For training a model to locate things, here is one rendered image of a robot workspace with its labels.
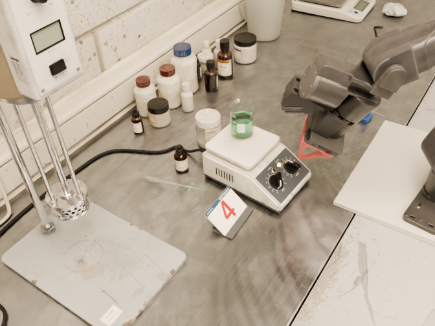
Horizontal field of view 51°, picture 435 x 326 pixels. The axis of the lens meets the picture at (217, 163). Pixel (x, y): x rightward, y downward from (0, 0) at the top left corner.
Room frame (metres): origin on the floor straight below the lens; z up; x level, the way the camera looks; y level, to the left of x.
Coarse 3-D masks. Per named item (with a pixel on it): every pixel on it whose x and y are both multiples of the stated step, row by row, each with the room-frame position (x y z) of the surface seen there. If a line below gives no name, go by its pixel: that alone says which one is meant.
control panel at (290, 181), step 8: (288, 152) 0.74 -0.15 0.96; (280, 160) 0.72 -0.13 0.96; (296, 160) 0.73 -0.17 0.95; (272, 168) 0.69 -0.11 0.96; (280, 168) 0.70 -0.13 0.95; (304, 168) 0.71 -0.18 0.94; (264, 176) 0.67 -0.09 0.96; (288, 176) 0.69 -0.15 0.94; (296, 176) 0.69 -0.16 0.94; (304, 176) 0.70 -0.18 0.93; (264, 184) 0.65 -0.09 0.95; (288, 184) 0.67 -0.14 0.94; (296, 184) 0.67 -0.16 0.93; (272, 192) 0.64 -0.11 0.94; (280, 192) 0.65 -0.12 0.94; (288, 192) 0.65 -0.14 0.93; (280, 200) 0.63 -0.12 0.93
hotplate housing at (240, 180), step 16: (208, 160) 0.73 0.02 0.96; (224, 160) 0.71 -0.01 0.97; (272, 160) 0.71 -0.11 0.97; (208, 176) 0.73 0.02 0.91; (224, 176) 0.70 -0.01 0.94; (240, 176) 0.68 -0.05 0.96; (256, 176) 0.67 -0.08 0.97; (240, 192) 0.68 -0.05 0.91; (256, 192) 0.65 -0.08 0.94; (272, 208) 0.63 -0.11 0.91
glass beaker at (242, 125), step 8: (232, 104) 0.79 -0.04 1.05; (240, 104) 0.80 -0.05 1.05; (248, 104) 0.79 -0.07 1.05; (232, 112) 0.76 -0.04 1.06; (240, 112) 0.75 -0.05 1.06; (248, 112) 0.79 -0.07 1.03; (232, 120) 0.76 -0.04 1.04; (240, 120) 0.75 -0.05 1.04; (248, 120) 0.75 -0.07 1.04; (232, 128) 0.76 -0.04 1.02; (240, 128) 0.75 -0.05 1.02; (248, 128) 0.75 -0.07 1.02; (232, 136) 0.76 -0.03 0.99; (240, 136) 0.75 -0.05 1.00; (248, 136) 0.75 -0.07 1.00
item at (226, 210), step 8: (232, 192) 0.66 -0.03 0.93; (224, 200) 0.64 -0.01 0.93; (232, 200) 0.64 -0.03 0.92; (216, 208) 0.61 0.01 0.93; (224, 208) 0.62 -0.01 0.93; (232, 208) 0.63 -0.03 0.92; (240, 208) 0.63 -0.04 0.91; (208, 216) 0.59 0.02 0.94; (216, 216) 0.60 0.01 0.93; (224, 216) 0.60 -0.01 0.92; (232, 216) 0.61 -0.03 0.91; (216, 224) 0.58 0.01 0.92; (224, 224) 0.59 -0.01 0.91
